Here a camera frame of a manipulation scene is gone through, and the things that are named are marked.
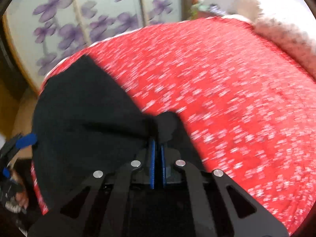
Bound black pants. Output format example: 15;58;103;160
32;56;204;209

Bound red floral bedspread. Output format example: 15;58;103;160
32;18;315;236

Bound floral sliding wardrobe doors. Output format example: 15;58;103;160
2;0;183;90

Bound pink floral pillow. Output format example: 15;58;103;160
254;18;315;78

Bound bedside table with clutter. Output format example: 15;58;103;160
189;0;228;20

